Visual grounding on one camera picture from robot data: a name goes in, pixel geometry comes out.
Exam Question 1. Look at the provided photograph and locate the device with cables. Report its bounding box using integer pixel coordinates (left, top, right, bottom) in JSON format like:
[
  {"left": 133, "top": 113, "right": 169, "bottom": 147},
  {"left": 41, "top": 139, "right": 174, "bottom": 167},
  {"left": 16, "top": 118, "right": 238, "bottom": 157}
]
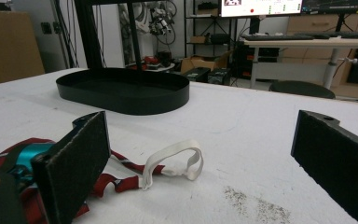
[{"left": 148, "top": 7, "right": 177, "bottom": 46}]

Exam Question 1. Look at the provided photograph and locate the black wall socket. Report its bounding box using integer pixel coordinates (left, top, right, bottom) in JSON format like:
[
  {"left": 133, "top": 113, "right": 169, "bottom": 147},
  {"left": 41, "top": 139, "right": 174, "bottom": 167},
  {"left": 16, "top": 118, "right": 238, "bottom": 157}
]
[{"left": 40, "top": 21, "right": 53, "bottom": 35}]

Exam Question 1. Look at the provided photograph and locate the black shelf rack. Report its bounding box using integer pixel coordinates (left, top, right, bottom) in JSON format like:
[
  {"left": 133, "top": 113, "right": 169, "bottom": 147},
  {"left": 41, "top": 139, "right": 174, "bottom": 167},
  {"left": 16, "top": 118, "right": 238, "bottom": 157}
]
[{"left": 184, "top": 0, "right": 241, "bottom": 60}]

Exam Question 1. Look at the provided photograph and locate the black oval tray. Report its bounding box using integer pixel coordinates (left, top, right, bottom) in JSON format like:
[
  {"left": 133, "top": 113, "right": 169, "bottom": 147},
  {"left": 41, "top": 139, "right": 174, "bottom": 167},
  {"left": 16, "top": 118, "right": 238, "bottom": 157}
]
[{"left": 55, "top": 67, "right": 190, "bottom": 116}]

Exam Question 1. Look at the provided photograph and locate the bright computer monitor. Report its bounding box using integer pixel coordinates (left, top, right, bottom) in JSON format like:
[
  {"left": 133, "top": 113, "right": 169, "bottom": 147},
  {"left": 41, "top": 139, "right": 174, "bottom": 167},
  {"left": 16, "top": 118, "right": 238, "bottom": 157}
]
[{"left": 218, "top": 0, "right": 304, "bottom": 19}]

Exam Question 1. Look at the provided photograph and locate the black keyboard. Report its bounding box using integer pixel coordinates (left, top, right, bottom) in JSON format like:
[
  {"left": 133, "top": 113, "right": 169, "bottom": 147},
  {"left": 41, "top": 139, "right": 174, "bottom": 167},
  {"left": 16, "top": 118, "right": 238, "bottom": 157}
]
[
  {"left": 294, "top": 31, "right": 358, "bottom": 40},
  {"left": 241, "top": 34, "right": 315, "bottom": 42}
]

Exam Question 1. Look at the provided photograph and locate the red and teal harness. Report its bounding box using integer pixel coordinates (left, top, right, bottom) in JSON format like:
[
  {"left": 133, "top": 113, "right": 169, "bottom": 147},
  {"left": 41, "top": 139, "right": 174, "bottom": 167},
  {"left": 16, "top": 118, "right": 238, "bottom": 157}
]
[{"left": 0, "top": 137, "right": 204, "bottom": 224}]

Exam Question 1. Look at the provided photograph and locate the white desk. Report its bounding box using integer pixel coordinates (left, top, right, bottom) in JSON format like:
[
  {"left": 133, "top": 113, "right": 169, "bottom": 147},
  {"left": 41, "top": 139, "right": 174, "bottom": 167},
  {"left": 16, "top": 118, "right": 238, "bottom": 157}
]
[{"left": 243, "top": 36, "right": 358, "bottom": 91}]

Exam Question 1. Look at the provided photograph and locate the brown cardboard board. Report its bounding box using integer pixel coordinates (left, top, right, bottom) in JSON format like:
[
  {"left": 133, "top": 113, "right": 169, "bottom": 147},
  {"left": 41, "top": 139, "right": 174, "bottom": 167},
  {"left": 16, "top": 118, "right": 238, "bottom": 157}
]
[{"left": 0, "top": 10, "right": 46, "bottom": 88}]

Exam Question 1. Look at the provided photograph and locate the black metal stand frame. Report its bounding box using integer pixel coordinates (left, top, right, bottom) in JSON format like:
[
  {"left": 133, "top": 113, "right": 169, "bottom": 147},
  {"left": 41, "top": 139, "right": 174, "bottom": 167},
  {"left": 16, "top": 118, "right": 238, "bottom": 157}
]
[{"left": 74, "top": 0, "right": 187, "bottom": 73}]

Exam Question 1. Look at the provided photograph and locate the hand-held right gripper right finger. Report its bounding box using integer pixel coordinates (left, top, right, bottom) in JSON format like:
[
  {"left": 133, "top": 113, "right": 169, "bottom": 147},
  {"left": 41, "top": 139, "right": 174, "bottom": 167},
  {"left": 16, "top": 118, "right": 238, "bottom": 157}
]
[{"left": 290, "top": 109, "right": 358, "bottom": 224}]

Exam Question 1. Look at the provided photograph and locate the open cardboard box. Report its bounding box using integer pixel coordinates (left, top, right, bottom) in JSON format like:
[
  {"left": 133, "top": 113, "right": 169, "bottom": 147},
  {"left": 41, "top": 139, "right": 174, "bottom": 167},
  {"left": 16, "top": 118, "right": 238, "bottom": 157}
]
[{"left": 180, "top": 50, "right": 232, "bottom": 76}]

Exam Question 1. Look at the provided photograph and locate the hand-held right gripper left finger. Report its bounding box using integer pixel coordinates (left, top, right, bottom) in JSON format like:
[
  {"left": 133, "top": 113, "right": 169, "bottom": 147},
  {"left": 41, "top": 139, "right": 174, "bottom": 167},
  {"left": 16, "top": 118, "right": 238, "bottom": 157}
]
[{"left": 31, "top": 110, "right": 111, "bottom": 224}]

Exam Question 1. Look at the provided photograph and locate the black equipment case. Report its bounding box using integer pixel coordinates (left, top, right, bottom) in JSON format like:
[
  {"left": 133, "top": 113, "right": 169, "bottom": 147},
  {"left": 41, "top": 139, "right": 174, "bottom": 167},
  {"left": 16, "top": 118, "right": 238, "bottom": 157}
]
[{"left": 182, "top": 66, "right": 231, "bottom": 86}]

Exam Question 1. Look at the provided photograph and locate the black round stool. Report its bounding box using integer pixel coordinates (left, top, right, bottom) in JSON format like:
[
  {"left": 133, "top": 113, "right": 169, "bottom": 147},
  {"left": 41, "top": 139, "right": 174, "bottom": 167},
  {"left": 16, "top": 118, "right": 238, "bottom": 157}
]
[{"left": 268, "top": 79, "right": 337, "bottom": 100}]

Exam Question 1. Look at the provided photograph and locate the dark computer monitor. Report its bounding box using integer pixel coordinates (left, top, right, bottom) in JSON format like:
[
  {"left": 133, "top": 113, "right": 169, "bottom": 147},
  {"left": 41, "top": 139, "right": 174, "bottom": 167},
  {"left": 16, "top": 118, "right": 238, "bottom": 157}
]
[{"left": 301, "top": 0, "right": 358, "bottom": 15}]

